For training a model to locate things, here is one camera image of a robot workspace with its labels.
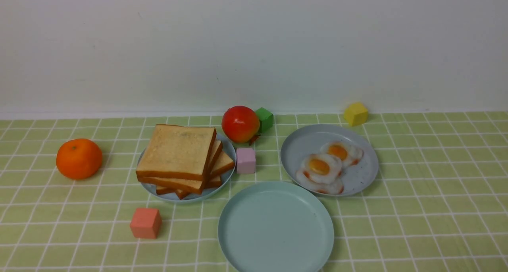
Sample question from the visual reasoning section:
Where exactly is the fried egg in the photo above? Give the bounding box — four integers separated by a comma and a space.
297, 153, 343, 184
321, 141, 364, 168
295, 169, 344, 195

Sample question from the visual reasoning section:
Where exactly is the toast slice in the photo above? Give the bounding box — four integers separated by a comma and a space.
137, 139, 222, 194
175, 176, 223, 200
136, 124, 216, 180
156, 151, 235, 195

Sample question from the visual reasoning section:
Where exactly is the red tomato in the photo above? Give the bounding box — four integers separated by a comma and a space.
221, 106, 261, 145

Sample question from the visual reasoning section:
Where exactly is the green cube block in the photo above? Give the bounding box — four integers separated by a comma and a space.
255, 107, 274, 134

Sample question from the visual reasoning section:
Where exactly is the pink cube block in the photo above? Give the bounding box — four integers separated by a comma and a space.
236, 147, 256, 174

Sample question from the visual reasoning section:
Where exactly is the grey plate with eggs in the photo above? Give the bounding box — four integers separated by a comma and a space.
281, 124, 379, 197

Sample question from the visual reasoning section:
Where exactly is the teal empty front plate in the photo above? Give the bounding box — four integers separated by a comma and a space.
217, 182, 335, 272

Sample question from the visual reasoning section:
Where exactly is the yellow cube block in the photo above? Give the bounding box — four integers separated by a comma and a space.
344, 102, 369, 127

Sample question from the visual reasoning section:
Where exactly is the blue plate under bread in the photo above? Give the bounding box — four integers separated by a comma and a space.
141, 133, 237, 204

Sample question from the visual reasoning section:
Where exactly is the salmon red cube block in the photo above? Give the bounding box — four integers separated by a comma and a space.
129, 207, 162, 239

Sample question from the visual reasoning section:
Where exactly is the orange mandarin fruit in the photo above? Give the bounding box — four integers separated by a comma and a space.
56, 138, 103, 180

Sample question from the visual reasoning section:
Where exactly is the green checkered tablecloth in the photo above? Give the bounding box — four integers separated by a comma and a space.
0, 111, 508, 272

